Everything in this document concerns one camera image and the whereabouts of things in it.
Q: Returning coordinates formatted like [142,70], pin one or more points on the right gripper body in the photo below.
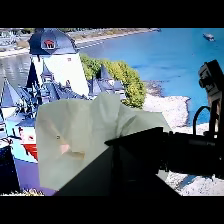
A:
[193,156]

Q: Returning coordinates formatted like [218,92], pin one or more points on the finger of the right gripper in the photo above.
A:
[140,153]

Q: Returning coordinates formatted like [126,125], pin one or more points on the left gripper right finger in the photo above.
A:
[146,186]

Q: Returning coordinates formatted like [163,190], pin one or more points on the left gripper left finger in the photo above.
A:
[96,180]

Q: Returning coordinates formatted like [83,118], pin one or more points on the white shirt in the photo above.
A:
[76,133]

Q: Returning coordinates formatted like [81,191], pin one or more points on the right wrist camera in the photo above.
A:
[210,77]

